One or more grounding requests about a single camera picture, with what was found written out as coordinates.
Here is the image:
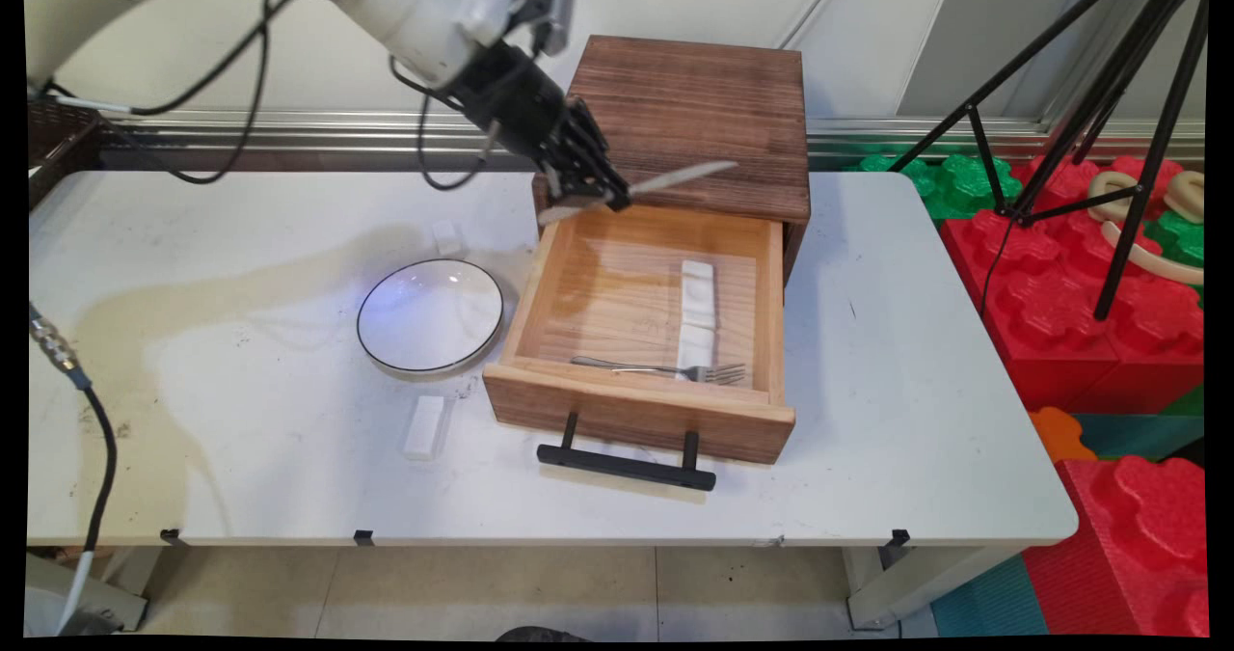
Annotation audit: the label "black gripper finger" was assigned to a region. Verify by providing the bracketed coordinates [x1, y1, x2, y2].
[568, 100, 633, 211]
[541, 144, 607, 204]

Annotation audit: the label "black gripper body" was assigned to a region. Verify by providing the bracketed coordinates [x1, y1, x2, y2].
[451, 43, 580, 166]

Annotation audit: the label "silver metal knife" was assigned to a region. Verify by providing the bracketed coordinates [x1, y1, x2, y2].
[537, 160, 738, 226]

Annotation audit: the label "silver metal fork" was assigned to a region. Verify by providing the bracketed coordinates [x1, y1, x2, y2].
[571, 356, 748, 386]

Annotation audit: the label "dark wooden drawer cabinet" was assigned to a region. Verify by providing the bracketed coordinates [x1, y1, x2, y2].
[532, 36, 813, 285]

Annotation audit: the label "white plate black rim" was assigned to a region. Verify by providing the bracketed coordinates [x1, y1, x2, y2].
[356, 258, 505, 376]

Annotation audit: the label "green foam block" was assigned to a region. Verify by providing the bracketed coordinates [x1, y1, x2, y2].
[858, 152, 1023, 220]
[1157, 384, 1206, 419]
[1145, 209, 1206, 268]

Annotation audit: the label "large red foam block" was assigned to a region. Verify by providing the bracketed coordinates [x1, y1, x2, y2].
[940, 209, 1206, 416]

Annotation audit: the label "white table leg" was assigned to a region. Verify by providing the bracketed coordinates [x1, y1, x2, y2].
[844, 545, 1025, 631]

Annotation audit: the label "orange foam piece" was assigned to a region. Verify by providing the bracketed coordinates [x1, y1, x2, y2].
[1030, 407, 1100, 464]

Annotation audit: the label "beige foam band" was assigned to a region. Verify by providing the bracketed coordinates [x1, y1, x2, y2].
[1099, 219, 1206, 286]

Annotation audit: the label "red foam blocks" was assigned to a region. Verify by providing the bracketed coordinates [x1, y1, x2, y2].
[930, 415, 1206, 637]

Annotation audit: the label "grey table leg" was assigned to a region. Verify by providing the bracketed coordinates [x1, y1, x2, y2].
[24, 553, 150, 637]

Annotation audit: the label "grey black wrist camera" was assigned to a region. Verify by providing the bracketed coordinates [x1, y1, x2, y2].
[501, 0, 577, 59]

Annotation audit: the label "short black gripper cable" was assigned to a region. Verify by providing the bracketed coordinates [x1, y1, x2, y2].
[390, 53, 502, 192]

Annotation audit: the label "light wooden drawer black handle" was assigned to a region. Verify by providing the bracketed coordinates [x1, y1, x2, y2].
[482, 196, 797, 493]

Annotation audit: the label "aluminium wall rail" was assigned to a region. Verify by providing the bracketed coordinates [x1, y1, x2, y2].
[96, 111, 1206, 172]

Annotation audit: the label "long black arm cable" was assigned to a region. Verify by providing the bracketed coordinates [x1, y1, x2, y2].
[43, 0, 285, 186]

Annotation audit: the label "thin black tripod cable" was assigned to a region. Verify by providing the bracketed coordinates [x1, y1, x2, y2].
[979, 212, 1018, 319]

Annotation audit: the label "beige foam ring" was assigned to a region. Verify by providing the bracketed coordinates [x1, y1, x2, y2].
[1162, 171, 1206, 224]
[1087, 171, 1140, 224]

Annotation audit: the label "black cable metal connector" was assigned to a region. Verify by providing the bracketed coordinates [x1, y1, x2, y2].
[27, 304, 119, 637]

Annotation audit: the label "black camera tripod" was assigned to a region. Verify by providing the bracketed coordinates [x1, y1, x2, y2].
[887, 0, 1211, 322]

